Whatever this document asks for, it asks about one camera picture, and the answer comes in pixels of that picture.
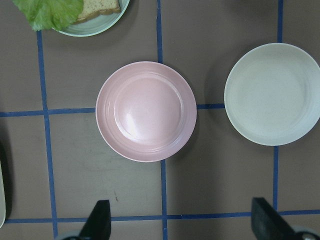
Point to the green lettuce leaf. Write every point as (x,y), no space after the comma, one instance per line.
(50,14)

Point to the green plate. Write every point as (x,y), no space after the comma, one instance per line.
(96,25)

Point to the pink plate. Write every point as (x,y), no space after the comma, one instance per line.
(146,111)

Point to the cream white plate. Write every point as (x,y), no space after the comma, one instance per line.
(272,94)

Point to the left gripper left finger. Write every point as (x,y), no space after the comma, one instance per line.
(98,225)

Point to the white toaster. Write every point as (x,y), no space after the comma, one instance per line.
(2,200)

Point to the bread slice on plate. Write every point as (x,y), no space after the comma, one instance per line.
(94,8)

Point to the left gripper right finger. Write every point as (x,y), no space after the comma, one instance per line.
(267,224)

